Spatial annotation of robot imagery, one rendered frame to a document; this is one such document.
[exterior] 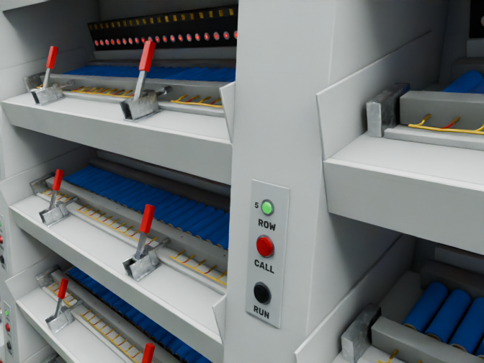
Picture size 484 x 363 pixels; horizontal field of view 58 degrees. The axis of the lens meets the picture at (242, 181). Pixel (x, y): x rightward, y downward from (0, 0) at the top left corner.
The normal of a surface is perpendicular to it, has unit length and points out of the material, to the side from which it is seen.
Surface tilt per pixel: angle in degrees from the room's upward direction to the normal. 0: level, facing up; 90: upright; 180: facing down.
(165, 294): 19
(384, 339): 109
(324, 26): 90
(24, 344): 90
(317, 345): 90
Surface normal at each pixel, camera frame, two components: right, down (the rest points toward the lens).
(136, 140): -0.68, 0.44
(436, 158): -0.18, -0.88
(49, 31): 0.71, 0.18
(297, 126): -0.70, 0.13
